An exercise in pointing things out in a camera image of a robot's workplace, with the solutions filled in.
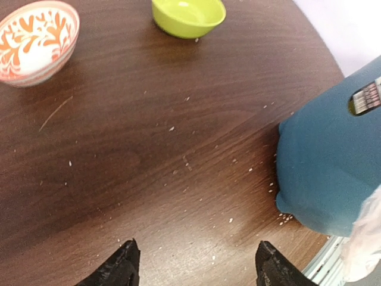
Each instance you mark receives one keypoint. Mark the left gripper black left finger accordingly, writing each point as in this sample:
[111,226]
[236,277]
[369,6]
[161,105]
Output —
[120,269]

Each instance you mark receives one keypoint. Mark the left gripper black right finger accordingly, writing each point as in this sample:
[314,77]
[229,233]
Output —
[274,269]

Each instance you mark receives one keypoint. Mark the pink plastic trash bag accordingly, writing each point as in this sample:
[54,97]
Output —
[361,254]

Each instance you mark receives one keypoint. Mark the blue plastic trash bin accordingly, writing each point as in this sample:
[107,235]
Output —
[328,155]

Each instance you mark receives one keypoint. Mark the red patterned white bowl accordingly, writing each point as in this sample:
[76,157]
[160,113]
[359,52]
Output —
[36,41]

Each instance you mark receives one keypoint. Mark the green plastic bowl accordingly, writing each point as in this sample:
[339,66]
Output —
[188,19]

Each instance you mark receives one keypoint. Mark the aluminium front rail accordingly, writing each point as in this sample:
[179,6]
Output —
[326,268]

